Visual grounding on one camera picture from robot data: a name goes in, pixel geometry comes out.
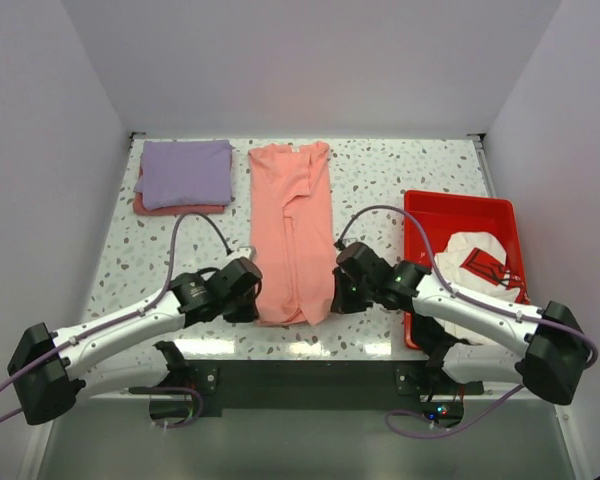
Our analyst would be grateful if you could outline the aluminium table frame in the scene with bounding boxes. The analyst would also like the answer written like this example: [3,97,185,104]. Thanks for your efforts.
[20,138,575,479]

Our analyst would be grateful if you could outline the folded dark pink t shirt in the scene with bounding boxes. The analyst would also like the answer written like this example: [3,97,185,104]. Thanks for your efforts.
[132,168,225,217]

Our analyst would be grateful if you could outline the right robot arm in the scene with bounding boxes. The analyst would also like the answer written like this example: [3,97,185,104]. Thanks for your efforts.
[334,242,597,405]

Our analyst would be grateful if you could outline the white t shirt red print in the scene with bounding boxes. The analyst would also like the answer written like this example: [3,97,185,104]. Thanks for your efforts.
[429,231,531,346]

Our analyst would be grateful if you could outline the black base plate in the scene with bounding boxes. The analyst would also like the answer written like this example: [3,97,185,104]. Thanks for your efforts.
[129,360,484,417]

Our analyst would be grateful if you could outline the salmon pink t shirt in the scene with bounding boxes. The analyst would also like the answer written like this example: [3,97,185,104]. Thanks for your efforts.
[249,141,335,326]

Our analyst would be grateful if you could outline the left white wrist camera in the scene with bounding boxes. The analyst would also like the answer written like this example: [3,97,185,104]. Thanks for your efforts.
[227,246,256,261]

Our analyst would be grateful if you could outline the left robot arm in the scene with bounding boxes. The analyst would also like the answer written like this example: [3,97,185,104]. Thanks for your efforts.
[7,247,262,425]

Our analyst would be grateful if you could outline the folded purple t shirt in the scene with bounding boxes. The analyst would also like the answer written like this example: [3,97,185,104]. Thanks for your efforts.
[134,140,233,211]

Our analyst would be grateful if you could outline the red plastic bin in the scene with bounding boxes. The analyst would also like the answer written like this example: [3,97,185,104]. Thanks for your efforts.
[403,189,529,351]

